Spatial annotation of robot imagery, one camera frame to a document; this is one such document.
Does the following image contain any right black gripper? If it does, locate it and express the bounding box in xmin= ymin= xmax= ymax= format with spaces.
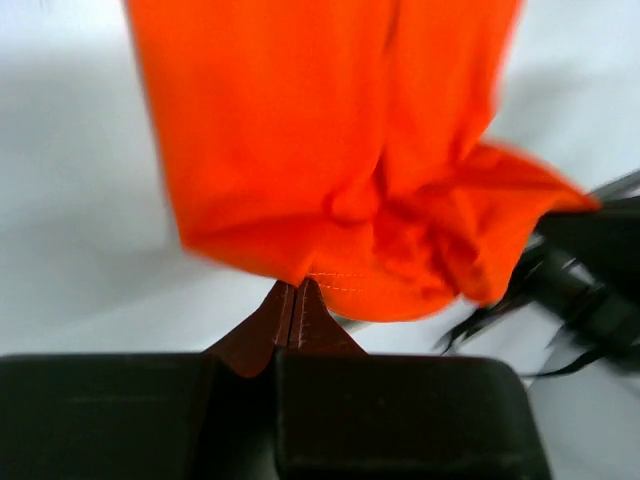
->
xmin=439 ymin=172 xmax=639 ymax=375

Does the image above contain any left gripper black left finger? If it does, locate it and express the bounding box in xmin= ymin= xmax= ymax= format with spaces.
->
xmin=1 ymin=283 xmax=295 ymax=479

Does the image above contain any orange t-shirt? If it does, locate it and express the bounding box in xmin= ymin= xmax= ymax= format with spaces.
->
xmin=126 ymin=1 xmax=598 ymax=322

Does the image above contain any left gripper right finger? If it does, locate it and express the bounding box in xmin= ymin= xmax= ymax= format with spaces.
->
xmin=274 ymin=280 xmax=551 ymax=479

